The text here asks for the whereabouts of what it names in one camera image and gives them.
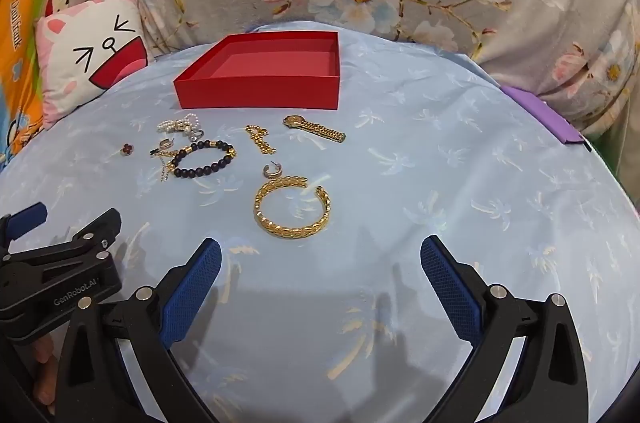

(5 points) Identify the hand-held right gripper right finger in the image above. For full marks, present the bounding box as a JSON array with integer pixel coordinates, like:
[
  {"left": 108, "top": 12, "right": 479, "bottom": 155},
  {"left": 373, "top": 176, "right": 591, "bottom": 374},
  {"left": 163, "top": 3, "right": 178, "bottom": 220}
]
[{"left": 420, "top": 235, "right": 591, "bottom": 423}]

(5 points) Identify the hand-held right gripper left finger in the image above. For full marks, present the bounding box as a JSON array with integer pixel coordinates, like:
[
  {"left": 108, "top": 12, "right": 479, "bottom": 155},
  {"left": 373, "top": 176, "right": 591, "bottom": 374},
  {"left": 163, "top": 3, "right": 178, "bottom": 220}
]
[{"left": 57, "top": 237, "right": 223, "bottom": 423}]

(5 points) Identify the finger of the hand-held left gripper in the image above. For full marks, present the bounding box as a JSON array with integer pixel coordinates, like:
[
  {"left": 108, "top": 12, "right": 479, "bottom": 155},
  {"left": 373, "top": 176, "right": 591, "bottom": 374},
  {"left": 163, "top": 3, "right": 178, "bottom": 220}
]
[
  {"left": 0, "top": 203, "right": 49, "bottom": 251},
  {"left": 7, "top": 208, "right": 124, "bottom": 266}
]

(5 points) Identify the thin gold chain necklace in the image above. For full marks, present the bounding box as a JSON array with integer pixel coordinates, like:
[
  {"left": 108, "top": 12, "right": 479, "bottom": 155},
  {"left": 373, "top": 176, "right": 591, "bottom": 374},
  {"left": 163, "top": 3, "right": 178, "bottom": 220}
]
[{"left": 150, "top": 150, "right": 182, "bottom": 184}]

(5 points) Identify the black bead bracelet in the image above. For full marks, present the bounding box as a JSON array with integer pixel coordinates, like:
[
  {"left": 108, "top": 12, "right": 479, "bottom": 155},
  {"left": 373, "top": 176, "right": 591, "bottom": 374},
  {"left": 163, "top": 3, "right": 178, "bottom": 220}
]
[{"left": 167, "top": 139, "right": 238, "bottom": 180}]

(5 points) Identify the gold bangle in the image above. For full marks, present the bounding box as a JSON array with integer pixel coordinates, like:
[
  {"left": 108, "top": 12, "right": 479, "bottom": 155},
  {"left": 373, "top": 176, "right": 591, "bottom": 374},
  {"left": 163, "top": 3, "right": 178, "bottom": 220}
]
[{"left": 253, "top": 175, "right": 332, "bottom": 240}]

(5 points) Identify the gold chain earring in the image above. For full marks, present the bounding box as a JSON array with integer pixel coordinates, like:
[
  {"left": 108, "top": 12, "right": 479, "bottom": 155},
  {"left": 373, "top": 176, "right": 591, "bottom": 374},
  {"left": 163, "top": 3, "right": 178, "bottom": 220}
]
[{"left": 244, "top": 124, "right": 278, "bottom": 156}]

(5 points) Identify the gold wristwatch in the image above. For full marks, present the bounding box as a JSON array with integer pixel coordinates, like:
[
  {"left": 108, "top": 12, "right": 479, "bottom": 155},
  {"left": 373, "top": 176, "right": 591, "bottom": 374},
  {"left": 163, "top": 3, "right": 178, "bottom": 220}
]
[{"left": 282, "top": 114, "right": 347, "bottom": 145}]

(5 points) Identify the red cardboard box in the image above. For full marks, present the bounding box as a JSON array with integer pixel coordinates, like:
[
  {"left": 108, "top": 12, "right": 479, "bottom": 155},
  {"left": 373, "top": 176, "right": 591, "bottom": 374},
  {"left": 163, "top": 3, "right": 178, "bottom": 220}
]
[{"left": 173, "top": 30, "right": 342, "bottom": 111}]

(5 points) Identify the person's left hand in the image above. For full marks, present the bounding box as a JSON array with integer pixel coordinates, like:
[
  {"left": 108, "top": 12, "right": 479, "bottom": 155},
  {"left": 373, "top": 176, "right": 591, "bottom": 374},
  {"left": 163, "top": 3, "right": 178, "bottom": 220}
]
[{"left": 31, "top": 334, "right": 57, "bottom": 408}]

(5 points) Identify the light blue palm print cloth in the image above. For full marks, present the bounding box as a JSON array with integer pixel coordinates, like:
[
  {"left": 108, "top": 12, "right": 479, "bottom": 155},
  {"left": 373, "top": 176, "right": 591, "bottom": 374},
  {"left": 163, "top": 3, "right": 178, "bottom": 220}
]
[{"left": 0, "top": 20, "right": 640, "bottom": 423}]

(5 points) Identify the small gold hoop earring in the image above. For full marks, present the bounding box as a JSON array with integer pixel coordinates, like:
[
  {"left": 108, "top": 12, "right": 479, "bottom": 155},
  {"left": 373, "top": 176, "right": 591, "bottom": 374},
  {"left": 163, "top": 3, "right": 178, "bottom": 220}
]
[{"left": 148, "top": 136, "right": 176, "bottom": 157}]

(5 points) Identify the white cat face pillow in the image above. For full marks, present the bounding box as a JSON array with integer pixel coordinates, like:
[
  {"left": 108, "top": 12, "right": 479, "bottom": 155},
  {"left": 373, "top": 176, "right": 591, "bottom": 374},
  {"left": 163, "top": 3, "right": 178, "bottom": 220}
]
[{"left": 34, "top": 0, "right": 157, "bottom": 130}]

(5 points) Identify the colourful cartoon printed blanket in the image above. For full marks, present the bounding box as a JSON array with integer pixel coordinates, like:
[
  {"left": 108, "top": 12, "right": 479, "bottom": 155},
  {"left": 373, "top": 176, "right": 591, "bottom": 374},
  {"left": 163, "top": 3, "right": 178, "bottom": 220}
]
[{"left": 0, "top": 0, "right": 87, "bottom": 176}]

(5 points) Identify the purple flat case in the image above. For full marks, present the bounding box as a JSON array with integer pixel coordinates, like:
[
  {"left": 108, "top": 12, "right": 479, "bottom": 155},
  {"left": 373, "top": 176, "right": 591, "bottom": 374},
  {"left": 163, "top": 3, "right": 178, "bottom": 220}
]
[{"left": 500, "top": 85, "right": 594, "bottom": 152}]

